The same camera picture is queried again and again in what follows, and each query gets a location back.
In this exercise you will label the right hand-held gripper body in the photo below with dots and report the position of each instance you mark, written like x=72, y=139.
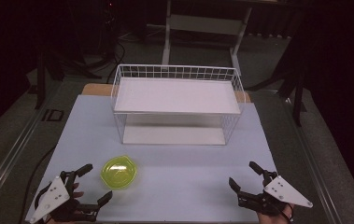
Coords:
x=285, y=193

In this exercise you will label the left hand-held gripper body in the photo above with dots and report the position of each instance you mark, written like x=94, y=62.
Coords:
x=51, y=199

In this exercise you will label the person's left hand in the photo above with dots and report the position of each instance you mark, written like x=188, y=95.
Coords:
x=77, y=193

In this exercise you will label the person's right hand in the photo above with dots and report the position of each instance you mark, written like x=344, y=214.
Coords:
x=277, y=217

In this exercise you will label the green plastic bowl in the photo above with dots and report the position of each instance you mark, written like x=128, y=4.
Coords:
x=118, y=172

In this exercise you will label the pale blue table mat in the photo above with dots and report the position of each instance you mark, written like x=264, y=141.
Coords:
x=171, y=174

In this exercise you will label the black metal stand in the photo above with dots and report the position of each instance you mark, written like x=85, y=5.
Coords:
x=42, y=81
x=296, y=81

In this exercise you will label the metal floor rail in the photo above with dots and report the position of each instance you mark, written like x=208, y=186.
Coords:
x=8, y=161
x=313, y=161

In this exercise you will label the black rectangular floor bracket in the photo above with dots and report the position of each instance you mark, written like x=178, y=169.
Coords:
x=52, y=115

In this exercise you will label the white metal table frame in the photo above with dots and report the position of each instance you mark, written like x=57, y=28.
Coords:
x=205, y=25

